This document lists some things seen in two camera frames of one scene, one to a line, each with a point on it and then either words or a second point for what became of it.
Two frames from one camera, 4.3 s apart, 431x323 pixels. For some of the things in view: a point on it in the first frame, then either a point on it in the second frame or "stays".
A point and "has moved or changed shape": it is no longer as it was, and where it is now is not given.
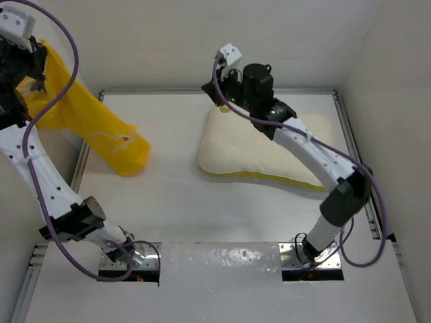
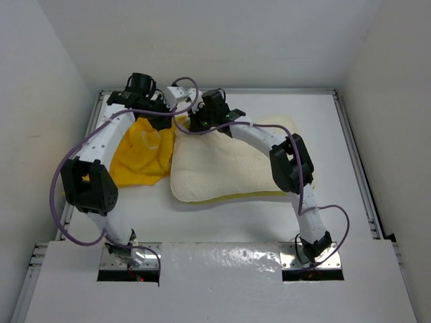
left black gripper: [36, 58] -> [166, 122]
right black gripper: [222, 79] -> [195, 125]
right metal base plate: [292, 256] stays
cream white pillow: [231, 142] has moved or changed shape
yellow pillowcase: [122, 146] -> [144, 155]
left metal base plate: [146, 256] stays
